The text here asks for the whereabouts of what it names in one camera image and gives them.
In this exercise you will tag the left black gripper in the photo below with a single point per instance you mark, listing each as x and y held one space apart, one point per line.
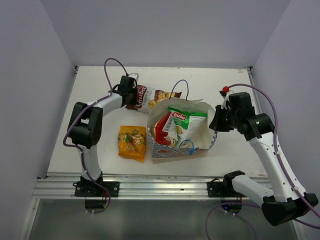
135 89

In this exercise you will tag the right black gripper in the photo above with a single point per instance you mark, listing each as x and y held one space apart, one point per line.
216 124

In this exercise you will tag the brown Chuba cassava chips bag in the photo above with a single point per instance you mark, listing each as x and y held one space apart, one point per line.
148 98

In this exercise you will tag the green Chuba chips bag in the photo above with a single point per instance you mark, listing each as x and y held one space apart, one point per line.
186 123

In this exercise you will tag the patterned paper bag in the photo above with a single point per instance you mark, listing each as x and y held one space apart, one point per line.
199 144

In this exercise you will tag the orange candy bag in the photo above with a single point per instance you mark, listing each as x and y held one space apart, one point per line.
132 142

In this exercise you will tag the red Chuba chips bag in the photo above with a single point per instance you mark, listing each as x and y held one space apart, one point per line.
165 132

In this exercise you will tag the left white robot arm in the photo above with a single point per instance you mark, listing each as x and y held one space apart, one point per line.
85 125

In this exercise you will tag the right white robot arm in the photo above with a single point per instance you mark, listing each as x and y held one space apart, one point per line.
286 199

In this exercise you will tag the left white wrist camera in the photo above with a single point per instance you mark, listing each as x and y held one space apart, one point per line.
134 75

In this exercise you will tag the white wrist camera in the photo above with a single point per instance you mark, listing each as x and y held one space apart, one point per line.
134 75
225 93

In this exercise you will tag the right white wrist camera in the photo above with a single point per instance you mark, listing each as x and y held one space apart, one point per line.
225 93

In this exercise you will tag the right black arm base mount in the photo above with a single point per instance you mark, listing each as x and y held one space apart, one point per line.
216 188

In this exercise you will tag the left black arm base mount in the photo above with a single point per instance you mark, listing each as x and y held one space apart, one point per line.
83 189

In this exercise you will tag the aluminium mounting rail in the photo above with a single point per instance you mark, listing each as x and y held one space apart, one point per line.
131 187

